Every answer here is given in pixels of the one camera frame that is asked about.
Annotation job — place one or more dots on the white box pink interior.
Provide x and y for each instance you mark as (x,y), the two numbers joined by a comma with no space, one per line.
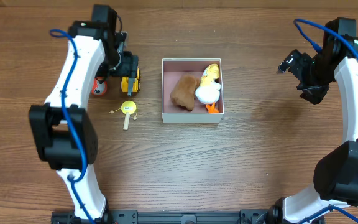
(172,70)

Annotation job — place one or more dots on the brown plush toy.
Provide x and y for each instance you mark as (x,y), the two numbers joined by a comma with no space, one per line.
(183,94)

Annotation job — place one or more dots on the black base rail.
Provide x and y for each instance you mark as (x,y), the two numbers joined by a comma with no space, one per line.
(241,217)

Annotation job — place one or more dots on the red silver face ball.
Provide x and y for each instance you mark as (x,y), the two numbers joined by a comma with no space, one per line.
(99,87)

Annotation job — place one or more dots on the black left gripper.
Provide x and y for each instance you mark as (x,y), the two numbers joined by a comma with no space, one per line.
(130,74)

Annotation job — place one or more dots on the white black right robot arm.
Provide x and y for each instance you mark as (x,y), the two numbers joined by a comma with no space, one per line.
(335,180)

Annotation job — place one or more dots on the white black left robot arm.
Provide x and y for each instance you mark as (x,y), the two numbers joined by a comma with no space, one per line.
(62,130)

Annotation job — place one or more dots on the white orange plush duck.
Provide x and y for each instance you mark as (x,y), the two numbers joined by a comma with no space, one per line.
(208,91)

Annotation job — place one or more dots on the yellow wooden rattle drum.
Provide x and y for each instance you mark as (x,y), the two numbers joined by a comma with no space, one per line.
(128,108)

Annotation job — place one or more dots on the yellow grey toy truck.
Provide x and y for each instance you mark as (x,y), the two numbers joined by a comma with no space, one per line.
(131,85)

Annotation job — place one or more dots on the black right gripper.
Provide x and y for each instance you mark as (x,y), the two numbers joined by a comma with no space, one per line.
(313,91)

